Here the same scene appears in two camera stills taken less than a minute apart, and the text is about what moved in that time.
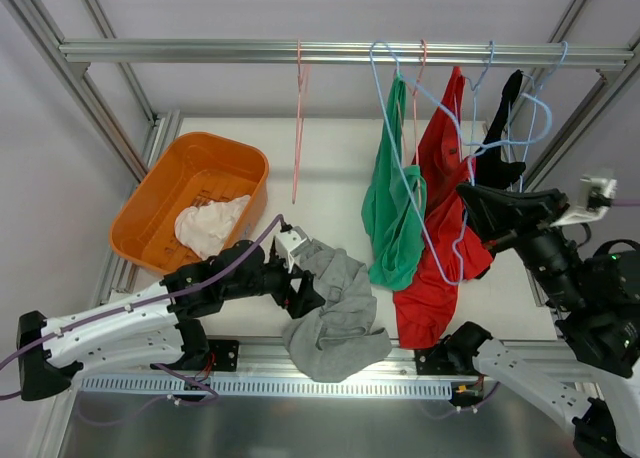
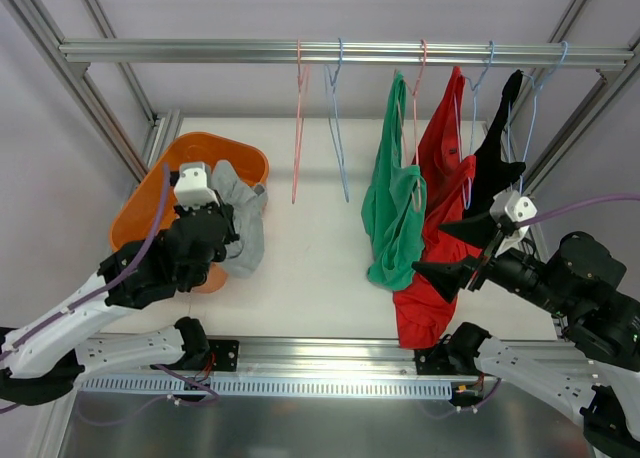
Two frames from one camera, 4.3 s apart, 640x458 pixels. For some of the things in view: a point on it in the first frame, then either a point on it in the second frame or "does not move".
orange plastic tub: (195, 169) does not move
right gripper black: (513, 233) to (480, 263)
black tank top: (490, 169) does not move
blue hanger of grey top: (432, 149) to (338, 150)
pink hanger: (303, 82) does not move
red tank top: (453, 250) does not move
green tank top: (394, 212) does not move
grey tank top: (326, 343) to (245, 256)
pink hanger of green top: (414, 94) does not move
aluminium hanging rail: (535, 52) does not move
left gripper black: (304, 293) to (209, 216)
